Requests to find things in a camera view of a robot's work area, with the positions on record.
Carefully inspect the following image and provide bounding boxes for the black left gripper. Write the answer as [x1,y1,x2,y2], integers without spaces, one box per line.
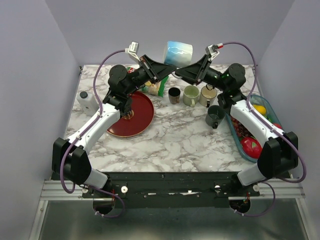
[123,54,176,96]

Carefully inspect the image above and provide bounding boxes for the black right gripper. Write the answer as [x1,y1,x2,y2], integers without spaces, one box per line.
[174,54,228,92]

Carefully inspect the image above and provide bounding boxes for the light green mug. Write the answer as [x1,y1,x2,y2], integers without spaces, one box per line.
[182,85,200,107]

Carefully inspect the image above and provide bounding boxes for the light blue white mug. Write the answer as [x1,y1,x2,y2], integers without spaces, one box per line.
[163,41,193,68]

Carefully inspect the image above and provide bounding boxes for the brown striped mug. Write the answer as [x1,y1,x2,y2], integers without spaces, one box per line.
[168,87,181,104]

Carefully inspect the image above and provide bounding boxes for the cream mug with black rim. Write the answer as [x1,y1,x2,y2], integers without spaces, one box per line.
[199,86,217,108]

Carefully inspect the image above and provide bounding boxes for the dark grey mug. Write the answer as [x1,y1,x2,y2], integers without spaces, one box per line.
[205,105,226,129]

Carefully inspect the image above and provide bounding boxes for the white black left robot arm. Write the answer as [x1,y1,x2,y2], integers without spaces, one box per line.
[52,55,176,198]

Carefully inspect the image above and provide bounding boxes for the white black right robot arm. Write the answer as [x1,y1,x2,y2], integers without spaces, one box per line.
[175,54,298,196]

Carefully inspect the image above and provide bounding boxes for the green chips bag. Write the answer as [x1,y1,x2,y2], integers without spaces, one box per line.
[136,76,169,97]

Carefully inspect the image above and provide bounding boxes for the red round tray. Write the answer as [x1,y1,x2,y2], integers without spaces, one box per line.
[107,91,155,138]

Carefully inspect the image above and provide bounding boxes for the yellow toy lemon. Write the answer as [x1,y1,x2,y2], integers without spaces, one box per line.
[253,104,267,116]

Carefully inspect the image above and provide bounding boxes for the dark toy grapes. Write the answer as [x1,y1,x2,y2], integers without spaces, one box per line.
[230,117,253,138]

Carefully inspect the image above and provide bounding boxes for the white bottle grey cap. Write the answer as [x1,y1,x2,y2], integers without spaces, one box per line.
[76,91,99,117]

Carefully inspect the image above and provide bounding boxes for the teal transparent fruit container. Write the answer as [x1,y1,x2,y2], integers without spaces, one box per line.
[225,94,284,163]

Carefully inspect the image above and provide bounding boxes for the red toy dragon fruit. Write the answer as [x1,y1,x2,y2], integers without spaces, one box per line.
[240,137,262,159]

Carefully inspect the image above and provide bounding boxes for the red toy apple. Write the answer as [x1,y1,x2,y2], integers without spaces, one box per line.
[273,123,282,129]

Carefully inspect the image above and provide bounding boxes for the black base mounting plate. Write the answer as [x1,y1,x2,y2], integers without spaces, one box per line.
[82,172,260,213]

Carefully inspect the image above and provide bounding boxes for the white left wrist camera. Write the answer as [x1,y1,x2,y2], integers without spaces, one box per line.
[125,41,140,63]

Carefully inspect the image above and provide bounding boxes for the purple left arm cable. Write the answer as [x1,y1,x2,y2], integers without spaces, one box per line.
[59,49,129,195]

